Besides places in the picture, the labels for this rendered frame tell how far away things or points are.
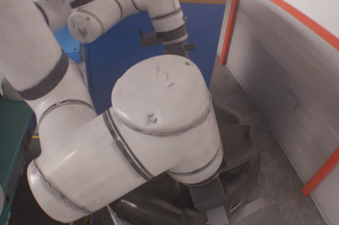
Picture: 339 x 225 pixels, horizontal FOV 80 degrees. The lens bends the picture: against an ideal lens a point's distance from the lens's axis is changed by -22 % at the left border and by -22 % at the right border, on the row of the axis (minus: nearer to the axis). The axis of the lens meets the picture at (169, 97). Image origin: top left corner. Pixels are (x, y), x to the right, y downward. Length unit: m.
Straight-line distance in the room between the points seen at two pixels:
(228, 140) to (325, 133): 1.14
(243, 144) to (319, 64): 1.14
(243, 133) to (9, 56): 0.32
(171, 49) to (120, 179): 0.46
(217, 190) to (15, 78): 0.31
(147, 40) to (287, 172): 1.30
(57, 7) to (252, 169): 0.78
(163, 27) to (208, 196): 0.43
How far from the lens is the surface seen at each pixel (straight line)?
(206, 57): 1.13
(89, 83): 1.10
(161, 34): 0.67
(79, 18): 0.56
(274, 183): 1.60
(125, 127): 0.23
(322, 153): 1.52
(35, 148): 1.23
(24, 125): 0.76
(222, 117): 0.87
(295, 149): 1.69
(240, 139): 0.37
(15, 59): 0.29
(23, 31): 0.28
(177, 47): 0.64
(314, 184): 1.56
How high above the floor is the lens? 1.23
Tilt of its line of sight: 40 degrees down
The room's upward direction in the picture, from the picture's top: 7 degrees clockwise
